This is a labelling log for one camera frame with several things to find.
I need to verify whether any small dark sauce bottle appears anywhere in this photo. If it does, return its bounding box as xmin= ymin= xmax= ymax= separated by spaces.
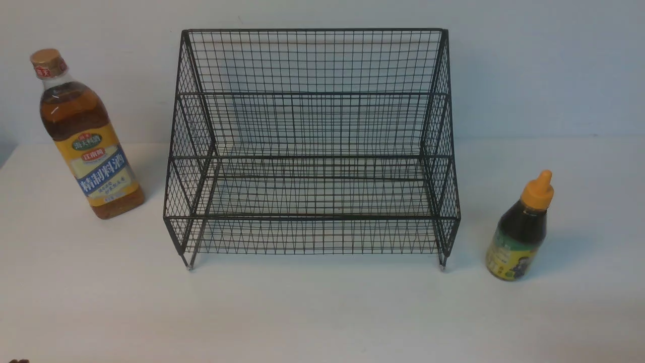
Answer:
xmin=485 ymin=170 xmax=554 ymax=282

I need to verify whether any large cooking wine bottle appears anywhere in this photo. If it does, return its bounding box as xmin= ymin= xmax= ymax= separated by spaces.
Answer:
xmin=30 ymin=48 xmax=145 ymax=220

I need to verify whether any black wire mesh shelf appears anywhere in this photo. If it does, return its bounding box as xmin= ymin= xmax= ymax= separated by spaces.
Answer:
xmin=163 ymin=28 xmax=461 ymax=270

